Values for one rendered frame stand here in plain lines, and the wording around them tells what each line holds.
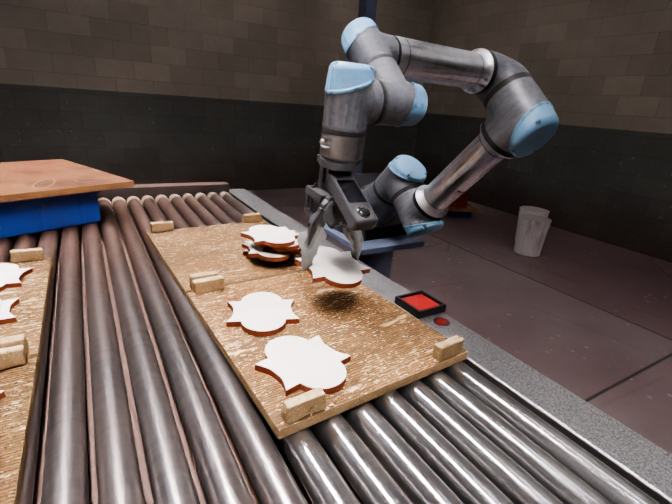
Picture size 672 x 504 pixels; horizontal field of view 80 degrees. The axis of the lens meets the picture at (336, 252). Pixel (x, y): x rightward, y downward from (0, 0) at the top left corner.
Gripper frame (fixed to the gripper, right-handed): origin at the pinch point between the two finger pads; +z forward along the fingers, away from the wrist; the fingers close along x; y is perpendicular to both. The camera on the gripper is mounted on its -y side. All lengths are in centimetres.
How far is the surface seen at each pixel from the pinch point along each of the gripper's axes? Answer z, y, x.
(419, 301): 8.0, -6.8, -18.5
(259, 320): 6.6, -3.4, 15.8
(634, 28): -107, 201, -469
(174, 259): 11.1, 32.5, 23.0
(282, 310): 6.8, -1.8, 10.7
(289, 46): -51, 516, -222
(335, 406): 5.7, -26.2, 13.9
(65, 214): 13, 71, 45
